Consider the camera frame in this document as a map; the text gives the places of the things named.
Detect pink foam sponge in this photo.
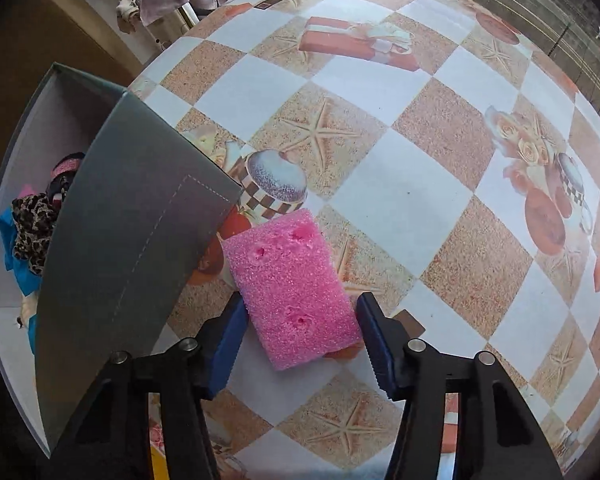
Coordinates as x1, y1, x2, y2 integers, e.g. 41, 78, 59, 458
222, 208, 361, 370

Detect beige knitted glove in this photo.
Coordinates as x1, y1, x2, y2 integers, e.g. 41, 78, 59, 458
17, 292, 38, 328

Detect blue cloth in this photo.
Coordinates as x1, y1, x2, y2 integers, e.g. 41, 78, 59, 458
0, 208, 42, 297

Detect leopard print fabric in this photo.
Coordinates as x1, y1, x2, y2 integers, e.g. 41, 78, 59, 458
12, 193, 62, 276

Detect pink navy knitted sock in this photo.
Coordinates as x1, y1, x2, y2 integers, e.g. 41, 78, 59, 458
46, 152, 85, 208

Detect grey white cardboard box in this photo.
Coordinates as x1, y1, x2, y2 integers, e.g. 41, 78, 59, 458
0, 64, 240, 453

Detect checkered patterned tablecloth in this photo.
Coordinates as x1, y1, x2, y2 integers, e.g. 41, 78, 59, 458
132, 0, 600, 470

